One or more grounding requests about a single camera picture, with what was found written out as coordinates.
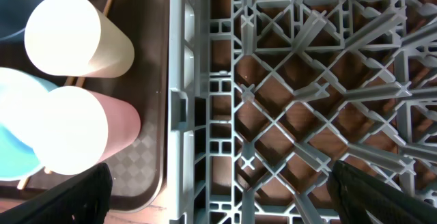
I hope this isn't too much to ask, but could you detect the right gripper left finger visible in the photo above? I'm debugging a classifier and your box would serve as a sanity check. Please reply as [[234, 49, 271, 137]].
[[1, 163, 113, 224]]

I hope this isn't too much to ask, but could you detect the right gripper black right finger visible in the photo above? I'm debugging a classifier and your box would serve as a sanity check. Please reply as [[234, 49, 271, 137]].
[[326, 160, 436, 223]]

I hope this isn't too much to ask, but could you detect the pink plastic cup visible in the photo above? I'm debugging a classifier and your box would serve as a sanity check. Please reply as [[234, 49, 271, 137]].
[[31, 86, 141, 175]]

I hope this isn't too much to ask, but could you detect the light blue bowl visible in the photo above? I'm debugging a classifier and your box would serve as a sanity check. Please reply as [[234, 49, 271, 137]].
[[1, 67, 57, 181]]

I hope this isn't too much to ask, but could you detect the cream plastic cup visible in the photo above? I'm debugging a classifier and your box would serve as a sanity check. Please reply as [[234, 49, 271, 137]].
[[24, 0, 135, 78]]

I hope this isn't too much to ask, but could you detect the grey dishwasher rack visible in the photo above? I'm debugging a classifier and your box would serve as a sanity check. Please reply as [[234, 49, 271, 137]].
[[167, 0, 436, 223]]

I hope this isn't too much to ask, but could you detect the left wooden chopstick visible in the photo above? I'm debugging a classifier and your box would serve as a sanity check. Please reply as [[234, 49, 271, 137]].
[[16, 76, 76, 190]]

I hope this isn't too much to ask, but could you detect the wooden chopstick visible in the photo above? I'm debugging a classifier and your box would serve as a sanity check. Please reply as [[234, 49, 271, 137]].
[[16, 76, 76, 190], [43, 0, 113, 176]]

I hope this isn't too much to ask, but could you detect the right wooden chopstick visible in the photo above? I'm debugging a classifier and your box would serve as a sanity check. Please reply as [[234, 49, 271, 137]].
[[43, 0, 113, 176]]

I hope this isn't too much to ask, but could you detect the brown serving tray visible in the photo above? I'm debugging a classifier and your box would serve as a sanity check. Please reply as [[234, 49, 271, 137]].
[[1, 0, 169, 212]]

